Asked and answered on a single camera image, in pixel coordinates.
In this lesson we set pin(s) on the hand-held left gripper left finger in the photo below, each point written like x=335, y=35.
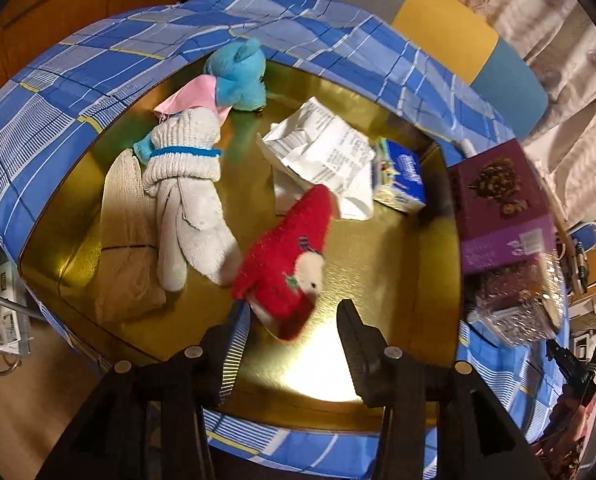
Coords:
x=233, y=350

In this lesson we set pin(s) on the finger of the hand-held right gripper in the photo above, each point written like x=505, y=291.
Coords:
x=563, y=360

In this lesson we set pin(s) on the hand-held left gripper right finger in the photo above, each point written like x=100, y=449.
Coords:
x=360, y=360

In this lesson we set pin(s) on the gold metal tray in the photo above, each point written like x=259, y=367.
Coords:
x=378, y=280

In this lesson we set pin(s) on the red fuzzy sock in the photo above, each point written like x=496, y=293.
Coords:
x=288, y=240

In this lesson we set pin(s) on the beige sock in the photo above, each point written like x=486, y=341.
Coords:
x=125, y=240

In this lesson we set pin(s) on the white sock bundle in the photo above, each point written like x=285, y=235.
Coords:
x=188, y=200

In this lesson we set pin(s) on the clear plastic container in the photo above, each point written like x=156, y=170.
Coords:
x=513, y=305

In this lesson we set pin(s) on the dark red patterned cloth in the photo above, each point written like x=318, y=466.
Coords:
x=573, y=440

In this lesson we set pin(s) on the black pen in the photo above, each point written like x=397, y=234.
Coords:
x=581, y=265

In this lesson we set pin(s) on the blue white cup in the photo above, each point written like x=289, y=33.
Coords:
x=584, y=235

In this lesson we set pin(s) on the white paper napkin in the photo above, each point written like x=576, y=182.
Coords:
x=284, y=195

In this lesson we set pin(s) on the purple box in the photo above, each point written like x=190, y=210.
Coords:
x=498, y=210

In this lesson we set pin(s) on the blue tissue packet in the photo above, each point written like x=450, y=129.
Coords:
x=403, y=175

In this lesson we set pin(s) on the crumpled white receipt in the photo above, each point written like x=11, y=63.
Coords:
x=328, y=145

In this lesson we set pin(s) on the small white tube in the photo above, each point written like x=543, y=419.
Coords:
x=468, y=148

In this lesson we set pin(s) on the beige patterned curtain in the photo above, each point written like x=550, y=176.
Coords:
x=568, y=110

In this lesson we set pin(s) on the pink cloth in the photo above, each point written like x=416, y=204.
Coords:
x=188, y=95

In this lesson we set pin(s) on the blue plush toy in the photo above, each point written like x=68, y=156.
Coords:
x=235, y=70

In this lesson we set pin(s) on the blue plaid cloth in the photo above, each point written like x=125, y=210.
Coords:
x=53, y=110

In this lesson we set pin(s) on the grey yellow blue chair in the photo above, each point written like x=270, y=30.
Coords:
x=443, y=35

